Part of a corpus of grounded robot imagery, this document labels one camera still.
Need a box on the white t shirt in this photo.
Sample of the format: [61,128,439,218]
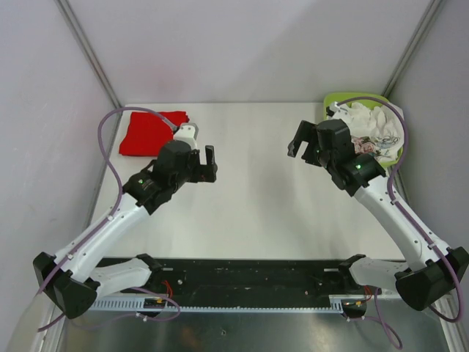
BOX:
[340,101,404,168]

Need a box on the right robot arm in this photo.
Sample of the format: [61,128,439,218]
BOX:
[287,120,468,311]

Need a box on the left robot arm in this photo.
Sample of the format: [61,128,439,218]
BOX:
[33,140,218,319]

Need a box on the green plastic basin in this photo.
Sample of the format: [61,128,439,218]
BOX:
[323,92,406,169]

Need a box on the folded red t shirt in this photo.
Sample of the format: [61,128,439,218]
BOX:
[119,111,174,157]

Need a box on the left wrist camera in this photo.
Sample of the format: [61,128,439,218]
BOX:
[173,123,199,150]

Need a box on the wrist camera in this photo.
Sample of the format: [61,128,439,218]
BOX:
[326,102,350,121]
[173,123,199,150]

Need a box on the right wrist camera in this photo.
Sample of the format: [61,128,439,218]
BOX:
[326,102,350,121]

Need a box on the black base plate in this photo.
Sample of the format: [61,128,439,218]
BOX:
[98,257,383,309]

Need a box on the grey slotted cable duct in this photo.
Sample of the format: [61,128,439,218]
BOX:
[89,295,365,314]

